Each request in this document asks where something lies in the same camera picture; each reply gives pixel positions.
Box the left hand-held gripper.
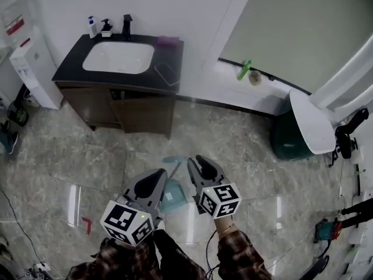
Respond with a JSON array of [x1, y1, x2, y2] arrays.
[[100, 168, 169, 247]]

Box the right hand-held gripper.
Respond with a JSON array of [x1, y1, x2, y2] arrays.
[[186, 155, 243, 220]]

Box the teal long-handled dustpan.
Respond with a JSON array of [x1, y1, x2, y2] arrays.
[[160, 155, 191, 215]]

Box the person's left forearm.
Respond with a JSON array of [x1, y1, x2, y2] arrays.
[[65, 236, 157, 280]]

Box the person's right forearm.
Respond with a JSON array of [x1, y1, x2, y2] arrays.
[[217, 214, 272, 280]]

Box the dark wooden vanity cabinet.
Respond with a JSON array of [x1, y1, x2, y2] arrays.
[[51, 33, 185, 140]]

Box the red tape floor mark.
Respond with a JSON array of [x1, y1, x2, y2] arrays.
[[81, 216, 93, 236]]

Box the person's black trousers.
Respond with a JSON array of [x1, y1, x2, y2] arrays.
[[152, 230, 206, 280]]

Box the dark smartphone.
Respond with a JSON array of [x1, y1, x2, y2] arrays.
[[154, 62, 182, 87]]

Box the round beige scrubber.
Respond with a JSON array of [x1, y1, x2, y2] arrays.
[[248, 69, 263, 86]]

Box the green bottle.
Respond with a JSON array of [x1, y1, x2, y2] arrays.
[[237, 59, 252, 82]]

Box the green bin with white lid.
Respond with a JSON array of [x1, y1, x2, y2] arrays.
[[272, 88, 337, 162]]

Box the white sink basin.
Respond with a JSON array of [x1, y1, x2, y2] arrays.
[[82, 40, 156, 75]]

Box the purple cloth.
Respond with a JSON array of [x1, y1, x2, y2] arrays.
[[157, 36, 180, 46]]

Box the teal power tool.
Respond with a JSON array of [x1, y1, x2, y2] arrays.
[[314, 218, 342, 245]]

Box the white power strip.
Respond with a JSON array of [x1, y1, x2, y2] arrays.
[[31, 262, 51, 274]]

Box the black office chair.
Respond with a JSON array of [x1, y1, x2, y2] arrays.
[[331, 107, 370, 168]]

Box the black bag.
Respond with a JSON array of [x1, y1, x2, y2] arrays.
[[6, 83, 30, 128]]

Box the white water dispenser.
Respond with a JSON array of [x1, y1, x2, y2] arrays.
[[8, 27, 65, 110]]

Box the black faucet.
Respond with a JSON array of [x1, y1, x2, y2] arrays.
[[121, 13, 135, 42]]

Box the black pump dispenser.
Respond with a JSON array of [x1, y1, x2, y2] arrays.
[[100, 17, 114, 39]]

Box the white blue-pump soap bottle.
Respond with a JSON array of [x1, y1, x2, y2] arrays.
[[87, 15, 98, 39]]

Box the clear water jug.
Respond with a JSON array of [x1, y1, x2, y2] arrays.
[[1, 0, 45, 50]]

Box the black floor cable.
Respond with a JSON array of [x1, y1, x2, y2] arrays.
[[0, 188, 39, 267]]

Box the black hose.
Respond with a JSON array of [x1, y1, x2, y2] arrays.
[[299, 240, 330, 280]]

